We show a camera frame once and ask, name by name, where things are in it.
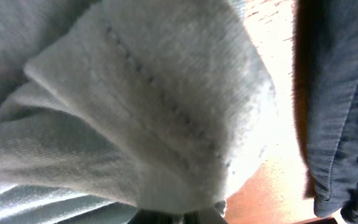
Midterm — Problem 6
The light blue t-shirt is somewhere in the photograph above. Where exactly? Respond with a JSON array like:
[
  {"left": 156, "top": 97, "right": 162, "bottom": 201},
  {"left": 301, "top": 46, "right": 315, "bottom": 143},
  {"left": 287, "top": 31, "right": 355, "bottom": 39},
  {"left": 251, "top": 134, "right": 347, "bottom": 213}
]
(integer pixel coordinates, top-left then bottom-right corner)
[{"left": 0, "top": 0, "right": 276, "bottom": 223}]

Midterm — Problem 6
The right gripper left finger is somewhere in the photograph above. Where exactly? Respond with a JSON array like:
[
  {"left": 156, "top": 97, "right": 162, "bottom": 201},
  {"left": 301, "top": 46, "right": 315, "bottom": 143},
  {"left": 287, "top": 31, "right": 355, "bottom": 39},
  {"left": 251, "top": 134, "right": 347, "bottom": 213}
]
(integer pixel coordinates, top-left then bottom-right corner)
[{"left": 127, "top": 210, "right": 184, "bottom": 224}]

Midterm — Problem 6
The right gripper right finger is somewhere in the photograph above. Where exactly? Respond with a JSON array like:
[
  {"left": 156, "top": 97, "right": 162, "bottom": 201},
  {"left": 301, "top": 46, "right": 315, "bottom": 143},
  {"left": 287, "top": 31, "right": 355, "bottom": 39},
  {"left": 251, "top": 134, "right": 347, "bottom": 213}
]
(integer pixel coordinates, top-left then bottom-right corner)
[{"left": 184, "top": 207, "right": 228, "bottom": 224}]

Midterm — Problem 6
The dark navy garment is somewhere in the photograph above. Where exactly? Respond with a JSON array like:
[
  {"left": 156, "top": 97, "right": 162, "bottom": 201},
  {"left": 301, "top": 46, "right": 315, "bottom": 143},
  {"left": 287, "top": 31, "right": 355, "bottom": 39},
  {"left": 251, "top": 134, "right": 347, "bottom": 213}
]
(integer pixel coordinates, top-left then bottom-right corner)
[{"left": 295, "top": 0, "right": 358, "bottom": 223}]

